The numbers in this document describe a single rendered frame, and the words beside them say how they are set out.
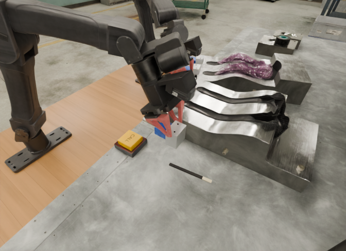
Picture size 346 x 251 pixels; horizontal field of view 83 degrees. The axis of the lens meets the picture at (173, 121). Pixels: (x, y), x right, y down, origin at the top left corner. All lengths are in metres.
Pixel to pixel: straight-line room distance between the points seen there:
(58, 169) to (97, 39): 0.44
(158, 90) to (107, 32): 0.15
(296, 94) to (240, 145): 0.44
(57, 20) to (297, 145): 0.69
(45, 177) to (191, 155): 0.45
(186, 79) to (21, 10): 0.33
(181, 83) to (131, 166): 0.34
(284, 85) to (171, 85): 0.61
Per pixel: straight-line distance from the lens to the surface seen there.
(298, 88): 0.96
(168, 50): 0.43
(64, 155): 0.75
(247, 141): 0.59
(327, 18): 4.30
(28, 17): 0.49
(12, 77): 0.59
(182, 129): 0.52
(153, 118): 0.47
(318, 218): 0.67
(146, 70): 0.45
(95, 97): 0.96
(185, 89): 0.41
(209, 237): 0.55
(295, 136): 0.74
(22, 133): 0.71
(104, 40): 0.43
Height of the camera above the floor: 1.32
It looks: 43 degrees down
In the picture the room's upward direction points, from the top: straight up
